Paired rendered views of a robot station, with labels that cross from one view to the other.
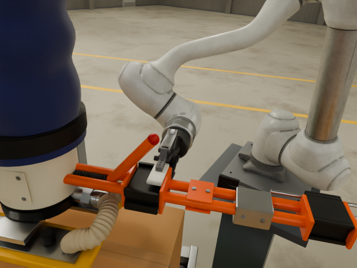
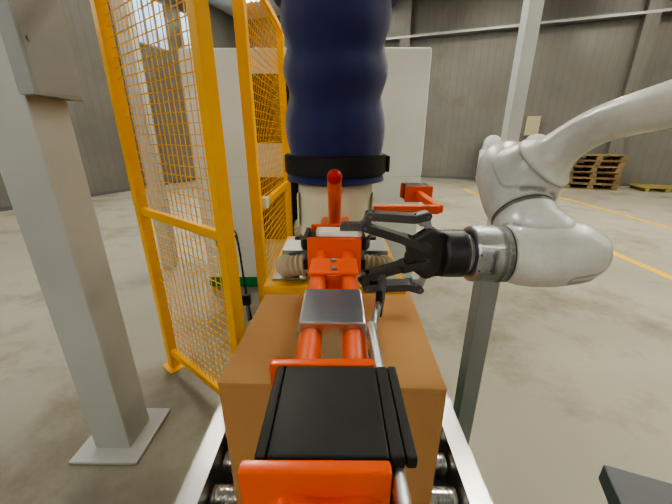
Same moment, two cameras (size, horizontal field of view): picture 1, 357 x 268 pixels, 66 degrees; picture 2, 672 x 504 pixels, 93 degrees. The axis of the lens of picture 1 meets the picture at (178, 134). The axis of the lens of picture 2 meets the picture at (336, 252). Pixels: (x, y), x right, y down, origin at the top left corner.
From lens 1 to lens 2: 0.61 m
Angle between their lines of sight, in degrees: 73
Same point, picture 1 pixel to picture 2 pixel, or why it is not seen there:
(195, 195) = (319, 262)
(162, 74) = (522, 154)
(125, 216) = (390, 333)
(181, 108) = (523, 217)
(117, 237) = not seen: hidden behind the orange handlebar
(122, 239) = not seen: hidden behind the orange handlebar
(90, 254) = (283, 284)
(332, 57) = not seen: outside the picture
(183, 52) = (586, 118)
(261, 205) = (317, 310)
